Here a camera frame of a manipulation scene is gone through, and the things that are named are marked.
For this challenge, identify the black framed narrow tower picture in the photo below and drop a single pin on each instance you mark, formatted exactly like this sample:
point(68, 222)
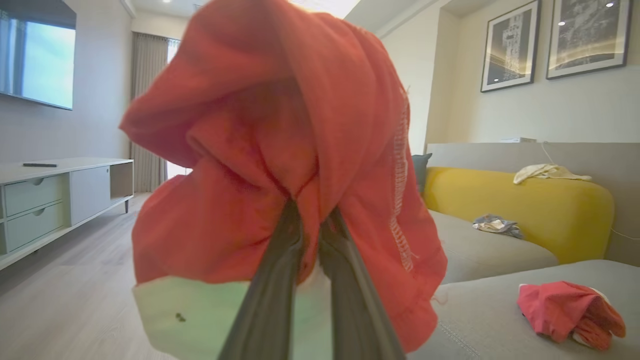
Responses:
point(510, 47)

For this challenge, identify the cream cloth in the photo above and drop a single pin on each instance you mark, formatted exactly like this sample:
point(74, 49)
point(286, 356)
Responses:
point(542, 171)

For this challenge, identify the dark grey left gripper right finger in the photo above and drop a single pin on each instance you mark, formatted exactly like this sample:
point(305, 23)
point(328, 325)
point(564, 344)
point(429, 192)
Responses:
point(357, 310)

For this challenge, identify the grey blue cloth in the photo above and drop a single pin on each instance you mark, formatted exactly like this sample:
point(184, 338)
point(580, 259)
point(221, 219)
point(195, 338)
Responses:
point(495, 225)

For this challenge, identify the black remote control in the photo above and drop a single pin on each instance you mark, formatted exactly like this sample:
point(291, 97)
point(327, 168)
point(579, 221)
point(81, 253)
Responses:
point(40, 164)

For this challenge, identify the grey fabric sofa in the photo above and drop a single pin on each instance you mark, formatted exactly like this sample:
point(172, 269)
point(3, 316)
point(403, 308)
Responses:
point(480, 310)

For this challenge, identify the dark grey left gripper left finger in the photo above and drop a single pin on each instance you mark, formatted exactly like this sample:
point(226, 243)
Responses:
point(270, 300)

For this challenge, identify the beige curtain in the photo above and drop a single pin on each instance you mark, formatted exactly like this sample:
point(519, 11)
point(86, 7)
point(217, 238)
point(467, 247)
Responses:
point(149, 110)

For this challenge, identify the dark grey throw pillow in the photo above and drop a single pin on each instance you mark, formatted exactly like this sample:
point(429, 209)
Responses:
point(421, 172)

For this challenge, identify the black framed wide picture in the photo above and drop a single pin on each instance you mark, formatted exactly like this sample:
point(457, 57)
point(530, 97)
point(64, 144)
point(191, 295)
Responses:
point(587, 35)

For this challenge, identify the small white box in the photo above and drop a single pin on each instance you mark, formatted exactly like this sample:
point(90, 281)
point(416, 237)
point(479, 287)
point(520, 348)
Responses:
point(517, 140)

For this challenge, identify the wall-mounted television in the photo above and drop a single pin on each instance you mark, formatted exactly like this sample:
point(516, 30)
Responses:
point(40, 55)

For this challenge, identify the white and green TV cabinet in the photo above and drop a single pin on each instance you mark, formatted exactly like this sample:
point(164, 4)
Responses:
point(85, 192)

